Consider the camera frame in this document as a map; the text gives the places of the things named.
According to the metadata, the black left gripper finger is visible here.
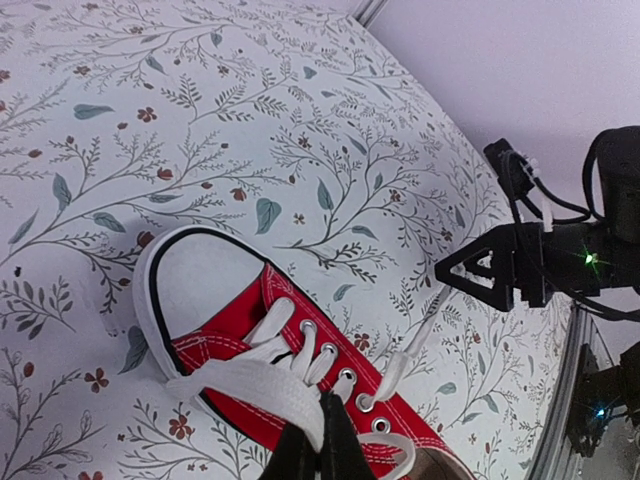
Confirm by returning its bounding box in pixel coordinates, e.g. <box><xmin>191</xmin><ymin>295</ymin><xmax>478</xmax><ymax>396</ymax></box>
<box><xmin>259</xmin><ymin>392</ymin><xmax>376</xmax><ymax>480</ymax></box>

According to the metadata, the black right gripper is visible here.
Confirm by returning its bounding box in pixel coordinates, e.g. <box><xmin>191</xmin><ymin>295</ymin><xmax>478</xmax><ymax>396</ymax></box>
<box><xmin>434</xmin><ymin>127</ymin><xmax>639</xmax><ymax>311</ymax></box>

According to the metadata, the red canvas sneaker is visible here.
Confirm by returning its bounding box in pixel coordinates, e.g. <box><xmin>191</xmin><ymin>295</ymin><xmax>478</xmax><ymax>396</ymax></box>
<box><xmin>133</xmin><ymin>226</ymin><xmax>471</xmax><ymax>479</ymax></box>

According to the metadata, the floral patterned table mat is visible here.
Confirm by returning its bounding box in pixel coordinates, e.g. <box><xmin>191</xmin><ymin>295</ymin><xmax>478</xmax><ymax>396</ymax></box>
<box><xmin>1</xmin><ymin>1</ymin><xmax>570</xmax><ymax>479</ymax></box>

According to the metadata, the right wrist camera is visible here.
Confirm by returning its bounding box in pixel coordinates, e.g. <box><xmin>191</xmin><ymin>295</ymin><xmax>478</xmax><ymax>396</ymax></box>
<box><xmin>482</xmin><ymin>139</ymin><xmax>557</xmax><ymax>236</ymax></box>

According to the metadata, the right camera black cable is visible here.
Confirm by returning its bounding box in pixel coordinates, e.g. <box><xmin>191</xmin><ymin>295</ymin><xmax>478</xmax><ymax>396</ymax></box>
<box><xmin>502</xmin><ymin>149</ymin><xmax>640</xmax><ymax>322</ymax></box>

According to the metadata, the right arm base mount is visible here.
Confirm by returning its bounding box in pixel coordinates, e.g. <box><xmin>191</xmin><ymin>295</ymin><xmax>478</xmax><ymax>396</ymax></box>
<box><xmin>566</xmin><ymin>366</ymin><xmax>639</xmax><ymax>458</ymax></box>

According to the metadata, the front aluminium rail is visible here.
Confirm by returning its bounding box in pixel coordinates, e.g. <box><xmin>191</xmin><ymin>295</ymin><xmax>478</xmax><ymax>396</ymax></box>
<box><xmin>526</xmin><ymin>305</ymin><xmax>639</xmax><ymax>479</ymax></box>

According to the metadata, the right aluminium frame post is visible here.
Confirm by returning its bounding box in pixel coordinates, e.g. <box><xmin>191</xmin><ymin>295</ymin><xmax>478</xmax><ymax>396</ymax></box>
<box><xmin>351</xmin><ymin>0</ymin><xmax>389</xmax><ymax>28</ymax></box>

